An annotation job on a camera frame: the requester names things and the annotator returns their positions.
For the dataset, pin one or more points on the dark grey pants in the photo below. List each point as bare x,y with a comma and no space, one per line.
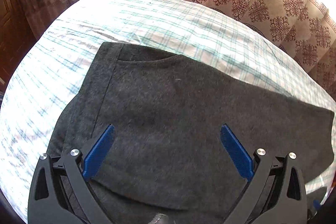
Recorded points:
170,108

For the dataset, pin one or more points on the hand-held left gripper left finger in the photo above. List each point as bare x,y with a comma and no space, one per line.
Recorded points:
100,150

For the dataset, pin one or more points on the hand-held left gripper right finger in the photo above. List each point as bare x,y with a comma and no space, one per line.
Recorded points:
235,152

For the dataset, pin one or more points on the brown wooden door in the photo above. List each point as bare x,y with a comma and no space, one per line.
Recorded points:
10,29

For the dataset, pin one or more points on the bed with plaid sheet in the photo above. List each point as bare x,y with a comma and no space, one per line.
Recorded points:
157,19

